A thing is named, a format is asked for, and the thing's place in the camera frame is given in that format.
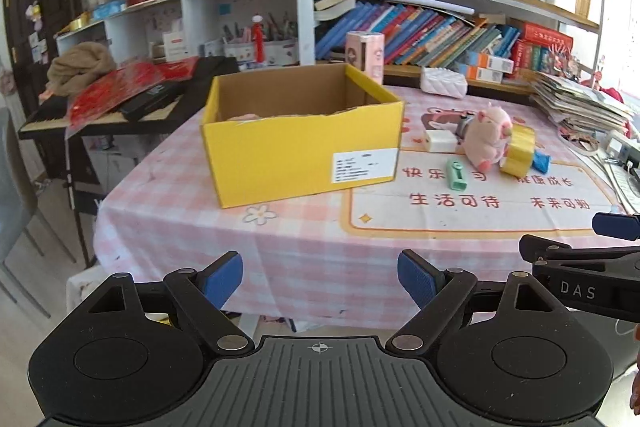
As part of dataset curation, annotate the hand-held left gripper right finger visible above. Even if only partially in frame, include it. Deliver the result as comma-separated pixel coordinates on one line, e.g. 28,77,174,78
385,249,571,355

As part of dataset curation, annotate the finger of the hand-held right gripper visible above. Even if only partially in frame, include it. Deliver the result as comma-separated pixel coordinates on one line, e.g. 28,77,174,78
592,212,640,242
518,234,640,266

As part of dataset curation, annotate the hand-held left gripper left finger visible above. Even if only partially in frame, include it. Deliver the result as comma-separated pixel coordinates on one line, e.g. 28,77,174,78
87,251,256,355

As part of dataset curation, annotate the yellow tape roll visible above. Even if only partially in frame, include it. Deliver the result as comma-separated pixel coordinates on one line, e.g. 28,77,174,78
500,124,536,178

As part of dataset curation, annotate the yellow cardboard box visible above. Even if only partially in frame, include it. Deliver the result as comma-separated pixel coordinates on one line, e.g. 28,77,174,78
200,62,405,210

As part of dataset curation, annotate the pink plush pig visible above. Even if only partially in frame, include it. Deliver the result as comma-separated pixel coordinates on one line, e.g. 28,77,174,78
462,103,514,172

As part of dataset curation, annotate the white charger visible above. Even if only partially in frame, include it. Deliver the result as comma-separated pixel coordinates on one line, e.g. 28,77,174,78
424,129,460,154

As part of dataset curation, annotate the green stapler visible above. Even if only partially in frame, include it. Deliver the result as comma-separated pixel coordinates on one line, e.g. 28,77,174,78
446,158,469,190

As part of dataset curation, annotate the stack of magazines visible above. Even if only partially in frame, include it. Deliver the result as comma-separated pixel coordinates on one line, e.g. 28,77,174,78
530,72,636,140

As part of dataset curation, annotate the red boxed book set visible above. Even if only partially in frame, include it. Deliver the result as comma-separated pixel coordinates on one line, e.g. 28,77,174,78
510,22,575,80

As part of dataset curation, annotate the orange and white carton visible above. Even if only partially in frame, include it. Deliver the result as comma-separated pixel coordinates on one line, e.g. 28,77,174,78
465,51,515,74
457,63,503,84

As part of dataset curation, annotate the black case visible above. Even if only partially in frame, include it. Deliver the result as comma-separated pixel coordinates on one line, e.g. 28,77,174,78
120,79,183,120

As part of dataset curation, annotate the white quilted box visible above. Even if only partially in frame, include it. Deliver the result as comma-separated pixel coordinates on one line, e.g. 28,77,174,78
420,67,468,99

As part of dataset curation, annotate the black piano keyboard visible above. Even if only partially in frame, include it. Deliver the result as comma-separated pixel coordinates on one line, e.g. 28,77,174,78
19,57,241,140

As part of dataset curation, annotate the red printed paper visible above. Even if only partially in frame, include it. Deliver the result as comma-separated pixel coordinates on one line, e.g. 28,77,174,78
67,61,201,130

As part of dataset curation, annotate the pink cylinder tin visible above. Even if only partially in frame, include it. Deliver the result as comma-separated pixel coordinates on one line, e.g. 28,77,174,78
345,31,386,86

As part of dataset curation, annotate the white box red label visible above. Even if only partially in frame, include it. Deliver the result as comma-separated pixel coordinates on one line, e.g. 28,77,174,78
162,29,193,62

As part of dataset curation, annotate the red spray bottle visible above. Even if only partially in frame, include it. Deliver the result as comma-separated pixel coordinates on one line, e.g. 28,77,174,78
251,14,266,65

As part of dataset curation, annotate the row of leaning books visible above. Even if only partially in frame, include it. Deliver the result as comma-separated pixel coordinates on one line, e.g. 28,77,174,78
315,2,521,68

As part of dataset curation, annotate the brown knitted cloth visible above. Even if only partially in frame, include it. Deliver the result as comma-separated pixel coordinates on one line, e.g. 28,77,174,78
46,42,118,98

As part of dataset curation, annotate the white shelf unit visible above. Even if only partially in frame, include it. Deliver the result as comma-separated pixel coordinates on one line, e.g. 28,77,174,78
55,0,301,72

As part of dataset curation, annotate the pile of flat books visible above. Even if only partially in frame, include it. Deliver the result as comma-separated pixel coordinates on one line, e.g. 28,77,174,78
314,0,363,22

